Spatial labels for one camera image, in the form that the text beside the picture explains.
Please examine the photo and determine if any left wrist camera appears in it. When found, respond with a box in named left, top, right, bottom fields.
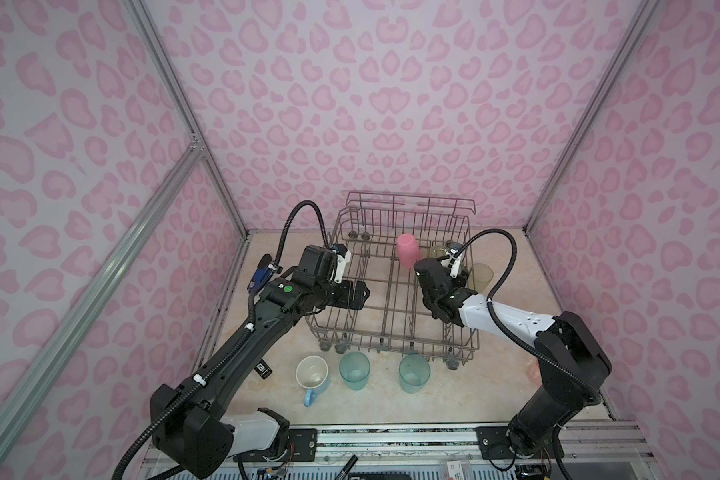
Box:
left=332, top=244, right=352, bottom=284

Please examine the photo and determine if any light pink translucent cup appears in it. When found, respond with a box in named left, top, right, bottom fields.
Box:
left=526, top=360, right=542, bottom=387

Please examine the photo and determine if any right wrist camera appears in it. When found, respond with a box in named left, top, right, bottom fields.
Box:
left=442, top=242, right=464, bottom=279

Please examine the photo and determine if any grey wire dish rack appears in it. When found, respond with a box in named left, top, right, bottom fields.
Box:
left=306, top=191, right=479, bottom=370

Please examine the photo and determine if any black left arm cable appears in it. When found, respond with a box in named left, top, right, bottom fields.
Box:
left=274, top=199, right=334, bottom=271

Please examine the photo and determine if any yellow-green translucent cup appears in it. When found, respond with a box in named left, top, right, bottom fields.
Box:
left=427, top=244, right=450, bottom=260

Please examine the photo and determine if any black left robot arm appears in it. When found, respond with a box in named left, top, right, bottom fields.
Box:
left=150, top=244, right=370, bottom=479

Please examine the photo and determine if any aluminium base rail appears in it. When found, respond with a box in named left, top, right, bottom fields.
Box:
left=136, top=419, right=661, bottom=480

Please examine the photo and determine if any blue stapler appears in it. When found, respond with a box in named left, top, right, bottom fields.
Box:
left=247, top=253, right=274, bottom=294

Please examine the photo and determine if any olive translucent cup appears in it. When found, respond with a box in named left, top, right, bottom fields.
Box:
left=467, top=263, right=494, bottom=293

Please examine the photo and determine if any teal translucent cup right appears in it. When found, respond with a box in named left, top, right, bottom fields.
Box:
left=398, top=354, right=431, bottom=394

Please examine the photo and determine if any pink plastic cup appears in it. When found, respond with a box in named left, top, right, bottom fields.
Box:
left=396, top=233, right=421, bottom=269

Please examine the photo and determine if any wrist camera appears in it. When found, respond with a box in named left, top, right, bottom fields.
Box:
left=332, top=244, right=352, bottom=284
left=442, top=242, right=464, bottom=279

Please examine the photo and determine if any black marker pen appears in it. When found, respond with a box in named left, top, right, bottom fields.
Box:
left=335, top=455, right=358, bottom=480

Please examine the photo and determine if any teal translucent cup left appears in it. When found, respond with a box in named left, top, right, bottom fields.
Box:
left=339, top=352, right=371, bottom=391

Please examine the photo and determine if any white blue ceramic mug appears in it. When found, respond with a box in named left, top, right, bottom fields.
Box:
left=295, top=355, right=330, bottom=408

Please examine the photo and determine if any teal translucent cup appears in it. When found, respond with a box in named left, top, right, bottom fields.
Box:
left=339, top=352, right=371, bottom=391
left=398, top=354, right=431, bottom=394

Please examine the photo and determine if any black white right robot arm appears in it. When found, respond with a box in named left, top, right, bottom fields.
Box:
left=414, top=258, right=612, bottom=458

